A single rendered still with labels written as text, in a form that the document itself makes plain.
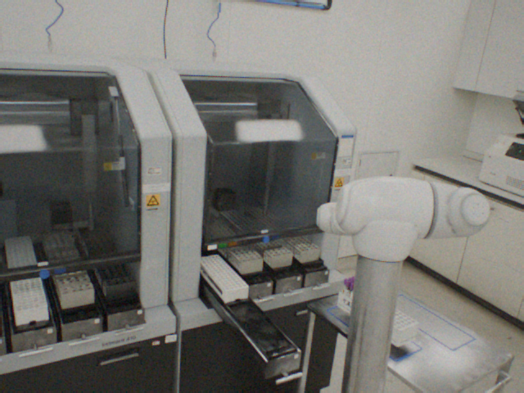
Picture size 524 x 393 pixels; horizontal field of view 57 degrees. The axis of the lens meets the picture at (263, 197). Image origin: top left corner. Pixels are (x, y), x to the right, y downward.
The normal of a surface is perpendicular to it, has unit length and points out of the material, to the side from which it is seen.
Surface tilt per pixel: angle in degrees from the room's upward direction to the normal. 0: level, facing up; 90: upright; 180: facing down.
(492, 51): 90
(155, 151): 90
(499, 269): 90
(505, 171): 90
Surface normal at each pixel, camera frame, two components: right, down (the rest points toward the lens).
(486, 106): -0.87, 0.09
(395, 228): 0.02, 0.27
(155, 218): 0.49, 0.33
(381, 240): -0.20, 0.29
